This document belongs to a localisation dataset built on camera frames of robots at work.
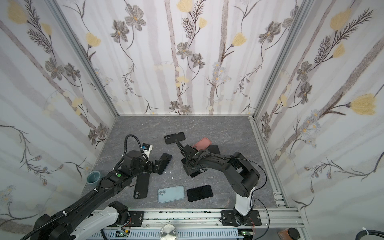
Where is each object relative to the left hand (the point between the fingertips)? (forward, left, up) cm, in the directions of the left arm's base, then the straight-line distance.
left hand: (153, 155), depth 82 cm
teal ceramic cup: (-8, +35, -10) cm, 37 cm away
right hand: (-1, -19, -11) cm, 22 cm away
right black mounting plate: (-31, -39, -10) cm, 51 cm away
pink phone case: (+16, -30, -15) cm, 37 cm away
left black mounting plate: (-29, +7, -12) cm, 32 cm away
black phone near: (-17, -26, -16) cm, 35 cm away
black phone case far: (+22, -7, -14) cm, 27 cm away
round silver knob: (-36, -11, +3) cm, 38 cm away
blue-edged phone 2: (+6, -5, -15) cm, 17 cm away
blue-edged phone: (+11, -37, -14) cm, 41 cm away
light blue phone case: (-18, -10, -13) cm, 24 cm away
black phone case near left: (-15, +8, -14) cm, 22 cm away
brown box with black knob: (-38, -63, -1) cm, 74 cm away
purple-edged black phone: (+2, -16, -13) cm, 21 cm away
